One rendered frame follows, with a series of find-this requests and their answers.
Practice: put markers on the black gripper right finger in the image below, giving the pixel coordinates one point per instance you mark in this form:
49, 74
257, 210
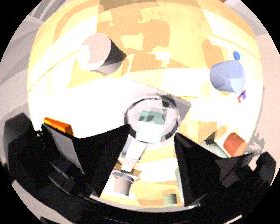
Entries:
200, 170

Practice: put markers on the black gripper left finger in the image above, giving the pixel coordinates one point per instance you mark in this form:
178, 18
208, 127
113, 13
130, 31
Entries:
94, 156

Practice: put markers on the grey bottle with blue cap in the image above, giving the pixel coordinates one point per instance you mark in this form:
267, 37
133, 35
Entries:
177, 173
212, 146

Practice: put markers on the orange-brown cylinder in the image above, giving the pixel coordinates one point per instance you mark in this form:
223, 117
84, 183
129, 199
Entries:
234, 145

